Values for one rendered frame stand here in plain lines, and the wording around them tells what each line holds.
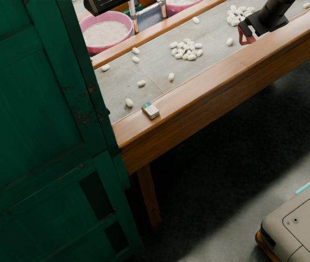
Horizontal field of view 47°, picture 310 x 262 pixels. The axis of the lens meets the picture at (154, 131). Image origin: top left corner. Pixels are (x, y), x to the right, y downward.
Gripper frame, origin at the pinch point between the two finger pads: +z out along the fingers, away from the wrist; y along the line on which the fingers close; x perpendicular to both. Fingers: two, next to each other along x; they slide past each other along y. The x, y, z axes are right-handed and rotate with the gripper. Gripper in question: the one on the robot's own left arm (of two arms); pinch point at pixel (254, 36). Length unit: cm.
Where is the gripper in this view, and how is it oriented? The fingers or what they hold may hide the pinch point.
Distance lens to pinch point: 115.0
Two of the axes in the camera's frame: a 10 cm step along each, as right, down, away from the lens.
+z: -1.4, 2.8, 9.5
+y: -8.4, 4.8, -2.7
